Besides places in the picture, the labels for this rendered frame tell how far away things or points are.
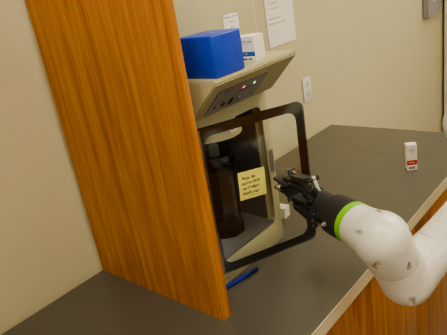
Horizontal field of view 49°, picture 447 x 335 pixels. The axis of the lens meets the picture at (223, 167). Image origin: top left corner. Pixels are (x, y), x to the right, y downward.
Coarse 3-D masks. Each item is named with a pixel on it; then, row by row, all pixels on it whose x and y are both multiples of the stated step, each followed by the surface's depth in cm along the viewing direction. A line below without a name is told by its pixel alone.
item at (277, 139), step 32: (224, 128) 117; (256, 128) 121; (288, 128) 125; (224, 160) 120; (256, 160) 123; (288, 160) 127; (224, 192) 122; (224, 224) 125; (256, 224) 129; (288, 224) 133; (224, 256) 127; (256, 256) 131
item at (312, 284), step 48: (336, 144) 220; (384, 144) 211; (432, 144) 202; (336, 192) 175; (384, 192) 169; (432, 192) 163; (336, 240) 145; (96, 288) 141; (144, 288) 137; (240, 288) 130; (288, 288) 127; (336, 288) 124
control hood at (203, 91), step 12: (264, 60) 116; (276, 60) 119; (288, 60) 125; (240, 72) 109; (252, 72) 113; (264, 72) 119; (276, 72) 126; (192, 84) 107; (204, 84) 105; (216, 84) 104; (228, 84) 108; (264, 84) 127; (192, 96) 108; (204, 96) 106; (204, 108) 109
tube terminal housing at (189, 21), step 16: (176, 0) 107; (192, 0) 111; (208, 0) 115; (224, 0) 119; (240, 0) 123; (176, 16) 108; (192, 16) 111; (208, 16) 115; (240, 16) 124; (192, 32) 112; (256, 32) 130; (256, 96) 133; (224, 112) 124; (240, 112) 129; (240, 272) 137
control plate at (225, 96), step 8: (248, 80) 115; (256, 80) 119; (232, 88) 112; (240, 88) 115; (248, 88) 120; (256, 88) 124; (216, 96) 109; (224, 96) 112; (232, 96) 116; (240, 96) 120; (248, 96) 125; (216, 104) 113; (208, 112) 113
